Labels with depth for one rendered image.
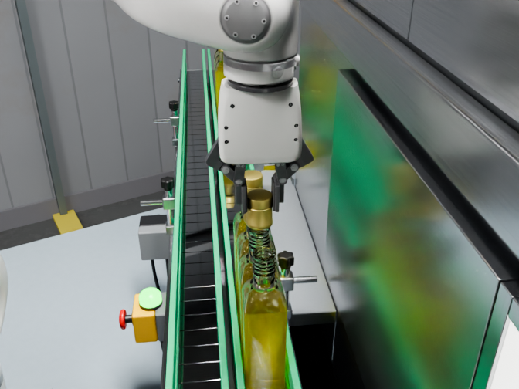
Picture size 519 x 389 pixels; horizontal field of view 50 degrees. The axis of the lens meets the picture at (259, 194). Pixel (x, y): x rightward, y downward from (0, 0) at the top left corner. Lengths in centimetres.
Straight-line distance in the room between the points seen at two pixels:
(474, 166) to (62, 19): 281
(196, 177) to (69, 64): 183
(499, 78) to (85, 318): 124
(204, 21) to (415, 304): 33
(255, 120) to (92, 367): 87
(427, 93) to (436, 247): 13
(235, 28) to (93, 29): 265
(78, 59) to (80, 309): 188
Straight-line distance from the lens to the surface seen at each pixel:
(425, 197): 50
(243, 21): 53
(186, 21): 54
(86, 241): 179
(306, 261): 113
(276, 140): 66
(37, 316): 156
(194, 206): 132
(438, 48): 55
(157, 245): 134
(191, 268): 112
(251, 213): 72
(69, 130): 327
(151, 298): 110
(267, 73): 61
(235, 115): 65
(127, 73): 326
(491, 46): 47
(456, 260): 46
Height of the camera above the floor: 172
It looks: 30 degrees down
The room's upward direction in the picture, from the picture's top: straight up
